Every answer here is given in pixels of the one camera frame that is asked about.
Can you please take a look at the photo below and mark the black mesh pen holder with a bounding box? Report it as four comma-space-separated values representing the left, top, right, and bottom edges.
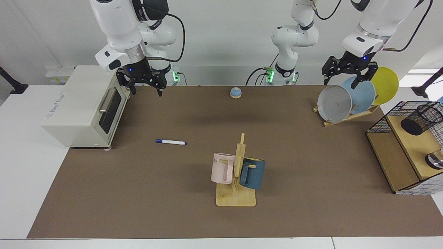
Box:
400, 104, 443, 136

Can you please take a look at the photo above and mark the light blue plate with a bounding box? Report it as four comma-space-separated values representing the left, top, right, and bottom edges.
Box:
341, 76, 376, 114

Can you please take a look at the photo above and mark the grey plate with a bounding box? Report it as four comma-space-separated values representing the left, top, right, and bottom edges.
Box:
317, 85, 353, 123

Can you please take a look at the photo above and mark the yellow plate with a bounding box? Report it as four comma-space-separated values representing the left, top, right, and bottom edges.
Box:
370, 67, 399, 106

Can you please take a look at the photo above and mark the wooden plate rack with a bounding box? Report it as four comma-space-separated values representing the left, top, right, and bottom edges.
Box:
313, 104, 380, 127

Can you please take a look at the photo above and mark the pale toaster oven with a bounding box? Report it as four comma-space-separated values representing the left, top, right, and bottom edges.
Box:
41, 65, 131, 150

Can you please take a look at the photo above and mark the pink cup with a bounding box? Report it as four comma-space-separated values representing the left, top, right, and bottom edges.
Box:
211, 153, 236, 185

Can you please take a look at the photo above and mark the brown table cloth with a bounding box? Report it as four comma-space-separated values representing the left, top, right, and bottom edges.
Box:
27, 85, 443, 239

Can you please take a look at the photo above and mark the glass lid with metal knob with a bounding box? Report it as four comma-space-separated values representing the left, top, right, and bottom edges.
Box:
425, 148, 443, 170

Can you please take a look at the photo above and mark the teal cup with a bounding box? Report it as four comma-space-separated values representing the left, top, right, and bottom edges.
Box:
239, 157, 266, 190

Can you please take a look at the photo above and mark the wooden cup stand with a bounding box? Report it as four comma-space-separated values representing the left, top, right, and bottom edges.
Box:
216, 133, 257, 207

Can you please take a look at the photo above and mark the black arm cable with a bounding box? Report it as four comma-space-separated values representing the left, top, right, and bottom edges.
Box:
145, 12, 186, 63
382, 0, 434, 52

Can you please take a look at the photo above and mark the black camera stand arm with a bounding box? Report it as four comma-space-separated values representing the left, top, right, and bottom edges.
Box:
411, 67, 443, 99
0, 66, 29, 95

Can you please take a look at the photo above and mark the black base cable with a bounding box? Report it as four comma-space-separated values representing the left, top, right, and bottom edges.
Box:
246, 67, 277, 86

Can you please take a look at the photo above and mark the white wall socket strip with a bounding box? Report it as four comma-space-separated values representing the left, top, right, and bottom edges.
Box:
45, 67, 76, 84

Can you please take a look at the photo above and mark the wire basket with wooden floor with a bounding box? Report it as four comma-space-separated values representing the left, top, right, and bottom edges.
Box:
366, 101, 443, 196

